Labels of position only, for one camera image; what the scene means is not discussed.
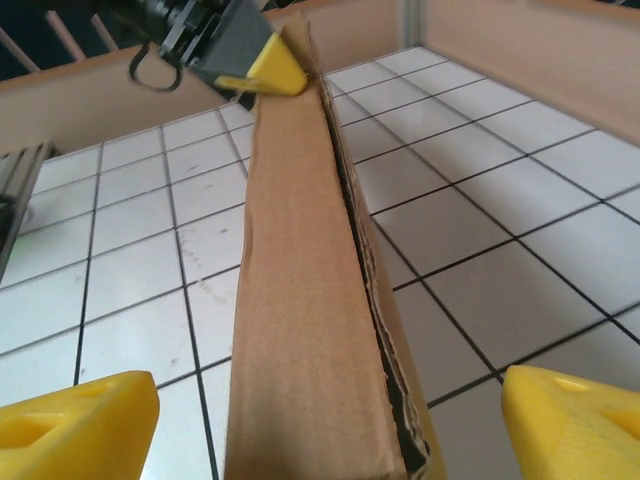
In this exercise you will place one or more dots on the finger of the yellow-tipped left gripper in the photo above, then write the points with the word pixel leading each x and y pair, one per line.
pixel 245 92
pixel 240 45

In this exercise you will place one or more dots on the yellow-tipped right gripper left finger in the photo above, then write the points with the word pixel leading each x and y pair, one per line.
pixel 65 440

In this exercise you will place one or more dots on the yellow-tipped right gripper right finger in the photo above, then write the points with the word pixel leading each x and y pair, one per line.
pixel 575 435

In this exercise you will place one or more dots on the brown cardboard paper box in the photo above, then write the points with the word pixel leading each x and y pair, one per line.
pixel 300 300

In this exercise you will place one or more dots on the aluminium corner post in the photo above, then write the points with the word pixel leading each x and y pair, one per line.
pixel 414 20

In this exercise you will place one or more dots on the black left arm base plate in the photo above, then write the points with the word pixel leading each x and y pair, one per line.
pixel 10 235

